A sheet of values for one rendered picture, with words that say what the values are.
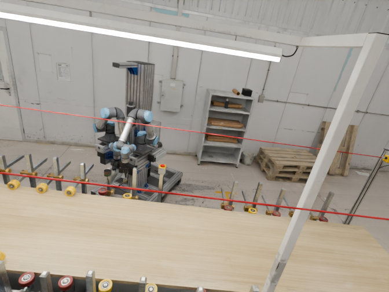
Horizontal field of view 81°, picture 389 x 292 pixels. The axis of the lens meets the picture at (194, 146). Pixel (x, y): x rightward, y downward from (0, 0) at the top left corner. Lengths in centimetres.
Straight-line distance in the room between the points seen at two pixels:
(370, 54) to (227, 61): 383
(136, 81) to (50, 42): 248
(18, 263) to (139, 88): 199
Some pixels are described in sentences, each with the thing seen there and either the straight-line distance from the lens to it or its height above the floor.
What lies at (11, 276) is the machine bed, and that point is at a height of 75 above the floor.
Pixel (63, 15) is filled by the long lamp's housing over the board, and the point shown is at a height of 236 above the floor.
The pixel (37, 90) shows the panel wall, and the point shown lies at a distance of 533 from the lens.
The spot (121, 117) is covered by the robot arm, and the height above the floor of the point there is 145.
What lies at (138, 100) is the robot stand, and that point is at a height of 160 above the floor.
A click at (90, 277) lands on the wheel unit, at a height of 114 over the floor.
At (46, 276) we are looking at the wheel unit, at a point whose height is 111.
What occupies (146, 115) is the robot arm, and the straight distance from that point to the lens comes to 242.
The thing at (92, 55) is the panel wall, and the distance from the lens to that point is 484.
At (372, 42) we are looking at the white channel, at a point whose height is 243.
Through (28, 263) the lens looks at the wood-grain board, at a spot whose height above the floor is 90.
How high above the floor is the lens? 232
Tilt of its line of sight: 24 degrees down
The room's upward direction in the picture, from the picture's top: 9 degrees clockwise
